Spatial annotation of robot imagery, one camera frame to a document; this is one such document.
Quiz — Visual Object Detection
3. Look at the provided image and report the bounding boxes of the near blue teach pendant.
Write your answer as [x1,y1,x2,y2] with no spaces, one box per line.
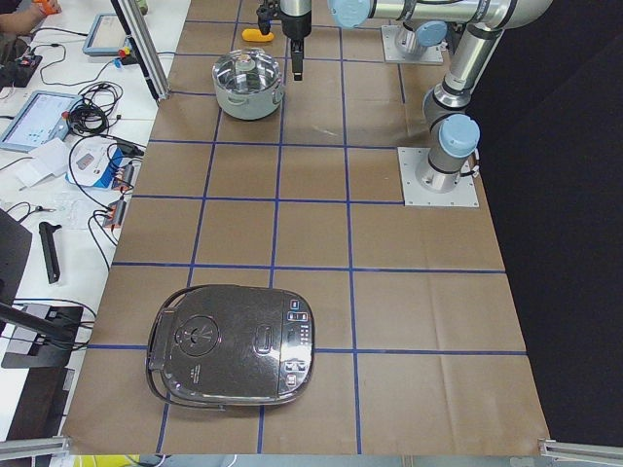
[1,90,81,153]

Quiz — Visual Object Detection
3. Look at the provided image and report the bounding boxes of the blue white box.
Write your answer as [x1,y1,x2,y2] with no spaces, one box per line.
[65,137,124,189]

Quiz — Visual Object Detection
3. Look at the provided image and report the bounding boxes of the black bar tool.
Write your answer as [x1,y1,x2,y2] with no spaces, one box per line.
[38,222,61,284]

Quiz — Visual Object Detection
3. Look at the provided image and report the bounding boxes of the orange corn cob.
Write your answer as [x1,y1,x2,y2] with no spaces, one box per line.
[241,28,275,44]

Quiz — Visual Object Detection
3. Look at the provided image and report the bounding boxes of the glass pot lid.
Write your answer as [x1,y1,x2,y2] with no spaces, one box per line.
[212,48,281,95]

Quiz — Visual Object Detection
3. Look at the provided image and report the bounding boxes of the white paper sheets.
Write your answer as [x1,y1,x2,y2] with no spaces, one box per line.
[16,138,69,190]

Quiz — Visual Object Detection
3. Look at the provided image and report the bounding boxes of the blue teach pendant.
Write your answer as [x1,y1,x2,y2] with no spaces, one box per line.
[83,13,129,56]
[1,90,81,153]

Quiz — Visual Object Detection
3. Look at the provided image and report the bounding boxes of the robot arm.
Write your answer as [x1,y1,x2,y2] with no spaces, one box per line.
[327,0,551,194]

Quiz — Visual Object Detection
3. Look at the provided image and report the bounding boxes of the dark metallic rice cooker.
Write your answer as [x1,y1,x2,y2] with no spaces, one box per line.
[145,284,314,410]

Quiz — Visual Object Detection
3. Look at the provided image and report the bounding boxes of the pale green electric pot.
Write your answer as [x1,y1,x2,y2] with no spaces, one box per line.
[211,48,284,121]

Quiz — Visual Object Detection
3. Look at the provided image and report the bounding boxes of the aluminium frame post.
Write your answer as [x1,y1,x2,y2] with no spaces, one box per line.
[111,0,170,102]

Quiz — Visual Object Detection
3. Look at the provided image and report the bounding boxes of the grey orange adapter box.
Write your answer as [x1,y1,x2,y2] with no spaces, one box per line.
[103,198,128,230]

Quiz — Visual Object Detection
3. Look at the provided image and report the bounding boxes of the black monitor stand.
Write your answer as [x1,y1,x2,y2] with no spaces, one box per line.
[1,211,83,369]

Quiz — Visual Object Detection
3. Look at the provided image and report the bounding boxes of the tangled black cable bundle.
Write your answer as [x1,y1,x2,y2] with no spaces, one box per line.
[67,81,124,135]

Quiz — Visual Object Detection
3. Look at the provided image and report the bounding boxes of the far blue teach pendant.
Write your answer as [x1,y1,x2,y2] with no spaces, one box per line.
[83,13,129,56]

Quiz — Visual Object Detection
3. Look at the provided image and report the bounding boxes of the person hand at desk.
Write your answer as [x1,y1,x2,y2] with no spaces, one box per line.
[26,0,61,22]

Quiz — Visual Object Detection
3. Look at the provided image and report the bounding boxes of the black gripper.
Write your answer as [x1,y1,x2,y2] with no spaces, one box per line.
[256,0,278,35]
[279,0,312,81]

